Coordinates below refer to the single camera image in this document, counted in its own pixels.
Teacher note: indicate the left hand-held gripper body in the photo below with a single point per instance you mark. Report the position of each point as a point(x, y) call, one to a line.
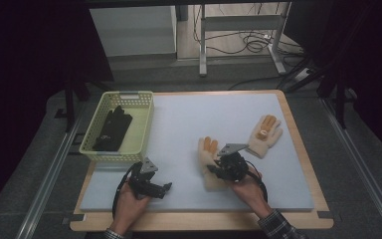
point(144, 181)

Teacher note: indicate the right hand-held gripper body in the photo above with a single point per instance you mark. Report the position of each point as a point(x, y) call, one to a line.
point(233, 164)

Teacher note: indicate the beige glove with orange fingers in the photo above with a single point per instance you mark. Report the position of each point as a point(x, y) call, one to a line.
point(209, 156)
point(265, 139)

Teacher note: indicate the pale yellow plastic basket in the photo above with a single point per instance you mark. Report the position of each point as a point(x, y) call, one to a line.
point(136, 132)

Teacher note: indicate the black glove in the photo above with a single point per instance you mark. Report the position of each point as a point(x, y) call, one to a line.
point(112, 129)

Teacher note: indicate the person's left hand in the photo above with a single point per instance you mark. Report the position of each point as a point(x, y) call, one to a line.
point(131, 207)

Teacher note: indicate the person's right hand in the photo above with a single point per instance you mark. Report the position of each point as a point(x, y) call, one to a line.
point(248, 191)

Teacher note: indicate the pale blue foam mat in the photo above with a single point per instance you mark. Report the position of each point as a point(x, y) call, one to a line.
point(192, 129)

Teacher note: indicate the black stand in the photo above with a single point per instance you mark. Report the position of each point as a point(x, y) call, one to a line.
point(338, 89)
point(71, 103)

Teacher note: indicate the white board panel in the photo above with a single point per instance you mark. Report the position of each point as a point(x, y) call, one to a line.
point(132, 31)

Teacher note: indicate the aluminium rail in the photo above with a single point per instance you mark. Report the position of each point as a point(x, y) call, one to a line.
point(46, 179)
point(361, 166)

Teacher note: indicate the white metal desk frame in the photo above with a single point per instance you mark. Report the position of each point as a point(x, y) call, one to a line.
point(238, 23)

